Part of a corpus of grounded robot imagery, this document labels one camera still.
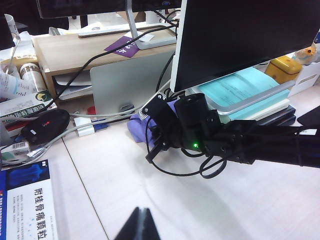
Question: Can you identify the purple paper name card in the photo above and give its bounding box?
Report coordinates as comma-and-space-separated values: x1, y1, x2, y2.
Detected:
104, 35, 140, 57

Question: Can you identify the purple microfibre rag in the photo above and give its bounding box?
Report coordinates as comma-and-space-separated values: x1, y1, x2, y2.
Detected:
126, 99, 181, 144

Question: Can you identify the silver upright panel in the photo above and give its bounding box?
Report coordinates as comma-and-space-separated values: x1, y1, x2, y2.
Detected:
89, 53, 176, 117

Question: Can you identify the black computer mouse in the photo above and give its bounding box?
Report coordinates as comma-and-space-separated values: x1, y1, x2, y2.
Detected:
20, 109, 71, 146

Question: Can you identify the black AOC monitor silver stand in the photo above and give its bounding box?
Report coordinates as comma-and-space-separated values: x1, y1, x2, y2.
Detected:
36, 0, 188, 51

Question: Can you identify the stack of white papers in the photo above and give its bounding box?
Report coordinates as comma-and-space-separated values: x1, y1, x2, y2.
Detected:
53, 72, 94, 101

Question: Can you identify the small labelled medicine bottle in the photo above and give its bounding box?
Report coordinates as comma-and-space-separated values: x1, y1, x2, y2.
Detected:
19, 62, 49, 94

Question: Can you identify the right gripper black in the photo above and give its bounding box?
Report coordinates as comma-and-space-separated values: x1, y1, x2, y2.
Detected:
138, 91, 212, 164

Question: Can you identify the green white carton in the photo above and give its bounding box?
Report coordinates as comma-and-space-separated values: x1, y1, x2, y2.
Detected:
0, 89, 59, 119

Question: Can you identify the wooden desk riser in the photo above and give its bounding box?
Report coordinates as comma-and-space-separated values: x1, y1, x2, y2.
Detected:
32, 21, 177, 106

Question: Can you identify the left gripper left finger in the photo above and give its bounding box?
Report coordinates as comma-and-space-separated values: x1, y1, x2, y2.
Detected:
114, 206, 142, 240

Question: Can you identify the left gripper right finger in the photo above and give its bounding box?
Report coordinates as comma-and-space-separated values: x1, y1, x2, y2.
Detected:
140, 207, 161, 240

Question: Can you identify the yellow tin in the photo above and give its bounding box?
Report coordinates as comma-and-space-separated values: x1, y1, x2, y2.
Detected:
264, 55, 304, 85

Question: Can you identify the black monitor cable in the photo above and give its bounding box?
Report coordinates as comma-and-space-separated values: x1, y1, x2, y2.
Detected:
156, 51, 179, 97

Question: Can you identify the white framed AOC monitor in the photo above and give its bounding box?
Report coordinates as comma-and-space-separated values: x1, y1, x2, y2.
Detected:
169, 0, 320, 116

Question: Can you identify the grey looped cable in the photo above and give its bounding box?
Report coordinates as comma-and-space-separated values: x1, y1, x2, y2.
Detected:
0, 126, 77, 161

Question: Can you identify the blue VGA connector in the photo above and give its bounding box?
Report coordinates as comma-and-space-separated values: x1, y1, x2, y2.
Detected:
91, 119, 109, 132

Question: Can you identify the white cardboard box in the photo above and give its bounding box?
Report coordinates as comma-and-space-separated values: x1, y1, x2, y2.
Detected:
287, 58, 320, 98

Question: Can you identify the orange white toy figure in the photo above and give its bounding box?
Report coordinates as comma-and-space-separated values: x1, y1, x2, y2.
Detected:
292, 41, 319, 67

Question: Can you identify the white tube teal print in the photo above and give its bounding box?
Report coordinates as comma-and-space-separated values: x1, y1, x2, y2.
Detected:
0, 63, 35, 102

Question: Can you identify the white flat device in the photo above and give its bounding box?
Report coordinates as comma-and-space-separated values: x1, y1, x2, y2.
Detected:
77, 23, 176, 39

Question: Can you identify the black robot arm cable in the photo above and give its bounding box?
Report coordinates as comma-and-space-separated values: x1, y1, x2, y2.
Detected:
144, 117, 227, 180

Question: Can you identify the teal book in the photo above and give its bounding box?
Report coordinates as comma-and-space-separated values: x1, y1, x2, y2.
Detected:
198, 66, 291, 121

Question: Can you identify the white cable adapter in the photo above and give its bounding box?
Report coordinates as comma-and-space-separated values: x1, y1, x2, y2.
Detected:
74, 116, 95, 138

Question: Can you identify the white blue medicine box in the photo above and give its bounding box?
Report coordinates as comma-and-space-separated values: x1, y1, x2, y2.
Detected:
0, 159, 60, 240

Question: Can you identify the long black cable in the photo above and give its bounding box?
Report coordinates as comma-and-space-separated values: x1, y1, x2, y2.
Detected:
51, 23, 180, 100

